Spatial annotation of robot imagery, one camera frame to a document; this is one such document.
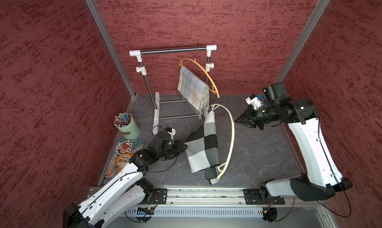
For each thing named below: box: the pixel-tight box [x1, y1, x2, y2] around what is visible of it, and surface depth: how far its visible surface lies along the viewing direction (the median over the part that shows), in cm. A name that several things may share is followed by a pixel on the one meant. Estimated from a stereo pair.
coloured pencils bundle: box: [113, 111, 133, 127], surface depth 91 cm
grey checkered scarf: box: [184, 110, 221, 185], surface depth 71 cm
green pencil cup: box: [116, 114, 141, 140], surface depth 91 cm
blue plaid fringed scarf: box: [177, 66, 210, 119], surface depth 92 cm
